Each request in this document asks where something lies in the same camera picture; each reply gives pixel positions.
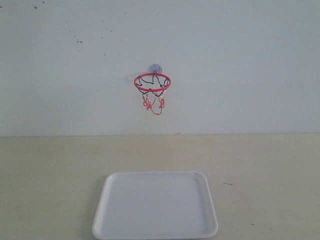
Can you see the red mini basketball hoop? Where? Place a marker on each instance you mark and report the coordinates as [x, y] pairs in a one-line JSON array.
[[152, 87]]

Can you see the clear suction cup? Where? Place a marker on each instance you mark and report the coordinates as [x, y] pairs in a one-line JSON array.
[[155, 69]]

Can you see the white plastic tray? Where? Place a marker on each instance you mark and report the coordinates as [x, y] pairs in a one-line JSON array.
[[155, 205]]

